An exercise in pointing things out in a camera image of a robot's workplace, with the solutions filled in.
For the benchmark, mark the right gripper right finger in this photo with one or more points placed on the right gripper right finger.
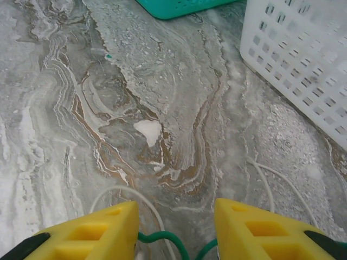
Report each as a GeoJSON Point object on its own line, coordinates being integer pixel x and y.
{"type": "Point", "coordinates": [265, 233]}

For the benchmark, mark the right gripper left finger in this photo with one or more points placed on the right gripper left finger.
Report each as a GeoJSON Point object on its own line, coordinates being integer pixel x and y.
{"type": "Point", "coordinates": [89, 235]}

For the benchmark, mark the white perforated plastic basket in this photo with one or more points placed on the white perforated plastic basket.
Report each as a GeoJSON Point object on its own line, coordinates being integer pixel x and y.
{"type": "Point", "coordinates": [298, 54]}

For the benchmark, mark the teal perforated plastic basket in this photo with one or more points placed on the teal perforated plastic basket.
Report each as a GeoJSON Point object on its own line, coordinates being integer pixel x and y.
{"type": "Point", "coordinates": [173, 9]}

